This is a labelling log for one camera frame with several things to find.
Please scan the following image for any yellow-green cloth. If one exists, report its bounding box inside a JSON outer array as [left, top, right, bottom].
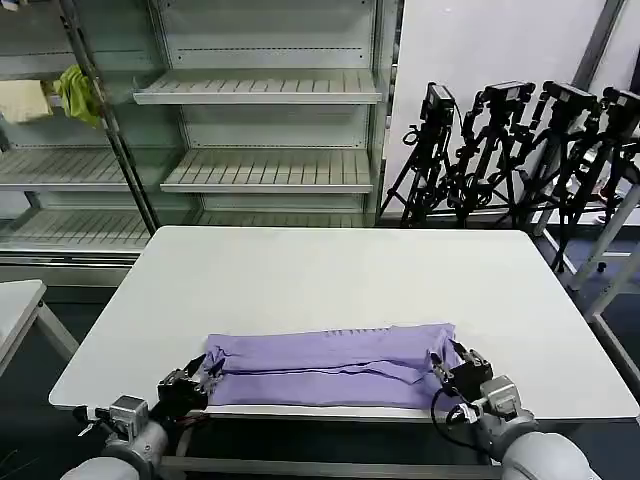
[[53, 63, 105, 129]]

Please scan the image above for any black tripod with camera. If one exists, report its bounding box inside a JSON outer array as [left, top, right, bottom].
[[443, 81, 535, 227], [378, 81, 460, 227], [519, 79, 602, 275], [594, 85, 640, 214]]

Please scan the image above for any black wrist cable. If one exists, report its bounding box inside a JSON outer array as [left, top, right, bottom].
[[172, 408, 214, 459], [428, 385, 484, 454]]

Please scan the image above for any white open shelf unit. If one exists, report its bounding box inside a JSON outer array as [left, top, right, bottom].
[[131, 0, 404, 229]]

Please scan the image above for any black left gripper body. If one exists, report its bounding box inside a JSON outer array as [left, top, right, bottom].
[[156, 368, 209, 422]]

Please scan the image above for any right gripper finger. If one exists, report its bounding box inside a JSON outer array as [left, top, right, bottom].
[[428, 349, 455, 387], [448, 339, 482, 368]]

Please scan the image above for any metal rack pole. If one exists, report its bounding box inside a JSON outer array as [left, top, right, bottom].
[[58, 0, 160, 236]]

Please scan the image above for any small white side table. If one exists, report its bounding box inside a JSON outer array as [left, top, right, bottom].
[[0, 278, 81, 382]]

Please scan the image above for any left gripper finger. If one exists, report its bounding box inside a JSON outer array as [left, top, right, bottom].
[[181, 353, 207, 380], [196, 363, 226, 397]]

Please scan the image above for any purple shirt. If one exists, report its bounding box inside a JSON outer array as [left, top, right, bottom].
[[202, 323, 459, 412]]

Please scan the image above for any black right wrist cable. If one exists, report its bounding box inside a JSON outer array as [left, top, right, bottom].
[[428, 385, 484, 454]]

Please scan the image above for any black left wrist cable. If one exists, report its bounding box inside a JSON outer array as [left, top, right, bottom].
[[172, 408, 214, 459]]

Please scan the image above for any beige cardboard box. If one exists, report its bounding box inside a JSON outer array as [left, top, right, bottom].
[[0, 78, 54, 125]]

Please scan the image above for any grey glass-fronted shelf unit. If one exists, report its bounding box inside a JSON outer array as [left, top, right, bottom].
[[0, 0, 169, 254]]

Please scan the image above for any aluminium profile frame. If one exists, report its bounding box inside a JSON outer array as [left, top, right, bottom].
[[527, 162, 640, 387]]

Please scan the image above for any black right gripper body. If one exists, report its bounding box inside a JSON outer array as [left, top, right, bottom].
[[446, 356, 495, 403]]

